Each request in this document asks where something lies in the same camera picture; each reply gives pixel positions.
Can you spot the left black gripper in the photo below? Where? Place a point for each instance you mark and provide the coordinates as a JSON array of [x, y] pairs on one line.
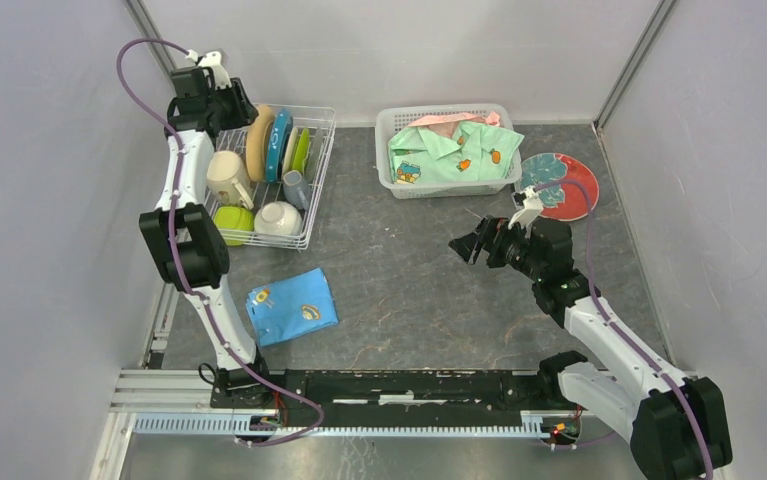
[[245, 113]]

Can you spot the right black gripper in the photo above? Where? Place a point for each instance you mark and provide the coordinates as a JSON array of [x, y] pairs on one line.
[[496, 231]]

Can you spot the orange plate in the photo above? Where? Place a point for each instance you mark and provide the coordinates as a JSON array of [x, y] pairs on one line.
[[257, 139]]

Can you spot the green interior mug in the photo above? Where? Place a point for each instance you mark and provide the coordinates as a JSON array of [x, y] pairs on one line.
[[227, 179]]

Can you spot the blue polka dot plate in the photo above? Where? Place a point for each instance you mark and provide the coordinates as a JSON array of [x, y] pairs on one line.
[[278, 144]]

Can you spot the cream plate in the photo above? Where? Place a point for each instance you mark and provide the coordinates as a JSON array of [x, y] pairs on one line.
[[289, 151]]

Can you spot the red plate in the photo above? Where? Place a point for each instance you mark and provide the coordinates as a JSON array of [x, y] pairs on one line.
[[564, 202]]

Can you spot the lime green plate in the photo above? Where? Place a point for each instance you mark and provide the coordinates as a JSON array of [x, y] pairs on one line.
[[301, 152]]

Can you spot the lime green bowl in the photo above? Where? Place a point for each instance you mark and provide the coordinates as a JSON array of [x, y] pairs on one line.
[[235, 224]]

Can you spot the white round bowl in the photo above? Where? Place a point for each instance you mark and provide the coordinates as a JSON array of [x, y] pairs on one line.
[[278, 218]]

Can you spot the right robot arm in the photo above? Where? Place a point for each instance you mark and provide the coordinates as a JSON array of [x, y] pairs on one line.
[[675, 425]]

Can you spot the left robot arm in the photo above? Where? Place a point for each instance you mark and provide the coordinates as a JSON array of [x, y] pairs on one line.
[[185, 244]]

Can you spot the mint green printed shirt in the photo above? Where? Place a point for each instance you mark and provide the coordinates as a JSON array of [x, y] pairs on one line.
[[476, 153]]

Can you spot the white plastic basket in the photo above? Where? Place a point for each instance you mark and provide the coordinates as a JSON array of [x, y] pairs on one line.
[[391, 121]]

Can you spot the pink cloth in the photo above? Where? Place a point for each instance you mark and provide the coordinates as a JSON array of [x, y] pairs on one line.
[[445, 125]]

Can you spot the blue folded cloth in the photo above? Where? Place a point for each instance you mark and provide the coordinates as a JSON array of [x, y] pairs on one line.
[[290, 308]]

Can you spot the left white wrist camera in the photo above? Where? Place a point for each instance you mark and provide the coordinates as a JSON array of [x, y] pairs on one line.
[[213, 60]]

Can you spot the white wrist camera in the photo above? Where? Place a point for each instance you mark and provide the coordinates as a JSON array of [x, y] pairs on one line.
[[213, 60], [528, 208]]

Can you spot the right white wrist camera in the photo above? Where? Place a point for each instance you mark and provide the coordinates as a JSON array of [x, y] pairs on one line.
[[528, 208]]

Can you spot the white wire dish rack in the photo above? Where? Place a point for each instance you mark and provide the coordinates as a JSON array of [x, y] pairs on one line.
[[263, 192]]

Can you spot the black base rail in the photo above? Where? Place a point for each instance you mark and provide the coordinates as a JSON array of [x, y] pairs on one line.
[[394, 399]]

